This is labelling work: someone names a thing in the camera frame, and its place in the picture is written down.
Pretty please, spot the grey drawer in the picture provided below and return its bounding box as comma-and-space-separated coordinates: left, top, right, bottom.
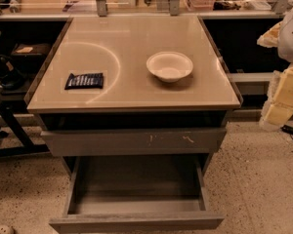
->
50, 155, 224, 234
41, 128, 227, 156

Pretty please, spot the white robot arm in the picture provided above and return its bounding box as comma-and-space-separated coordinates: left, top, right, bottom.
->
257, 8, 293, 131

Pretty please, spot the grey top drawer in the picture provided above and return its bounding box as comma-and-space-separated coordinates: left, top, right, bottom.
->
41, 128, 227, 156

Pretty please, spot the black power adapter on floor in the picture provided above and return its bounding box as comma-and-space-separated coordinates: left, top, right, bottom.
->
281, 125, 293, 136

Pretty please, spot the white bowl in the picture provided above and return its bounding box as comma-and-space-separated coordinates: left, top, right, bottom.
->
146, 52, 193, 83

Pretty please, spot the dark blue snack packet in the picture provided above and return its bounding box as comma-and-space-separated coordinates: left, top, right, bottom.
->
64, 73, 104, 90

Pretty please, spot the white perforated shoe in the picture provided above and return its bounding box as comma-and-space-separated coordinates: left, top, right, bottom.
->
0, 225, 15, 234

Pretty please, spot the black chair frame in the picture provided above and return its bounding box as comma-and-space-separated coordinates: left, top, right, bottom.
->
0, 104, 49, 158

